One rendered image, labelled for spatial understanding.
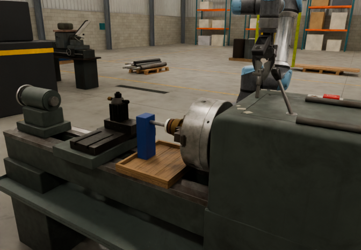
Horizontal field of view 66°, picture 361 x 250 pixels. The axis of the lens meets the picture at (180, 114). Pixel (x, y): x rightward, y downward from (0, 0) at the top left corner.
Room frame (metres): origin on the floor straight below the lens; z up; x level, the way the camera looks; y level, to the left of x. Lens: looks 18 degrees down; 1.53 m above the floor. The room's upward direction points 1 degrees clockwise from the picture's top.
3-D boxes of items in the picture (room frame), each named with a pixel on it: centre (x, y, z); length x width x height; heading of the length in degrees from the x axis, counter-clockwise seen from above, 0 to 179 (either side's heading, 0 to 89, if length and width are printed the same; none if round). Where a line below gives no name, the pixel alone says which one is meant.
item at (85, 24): (7.63, 3.10, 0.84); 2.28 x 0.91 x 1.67; 58
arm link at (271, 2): (1.19, -0.35, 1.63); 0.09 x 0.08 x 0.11; 153
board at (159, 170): (1.28, 0.09, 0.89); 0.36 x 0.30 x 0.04; 150
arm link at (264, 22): (1.19, -0.35, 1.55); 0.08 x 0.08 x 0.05
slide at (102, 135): (1.47, 0.38, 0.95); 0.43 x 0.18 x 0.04; 150
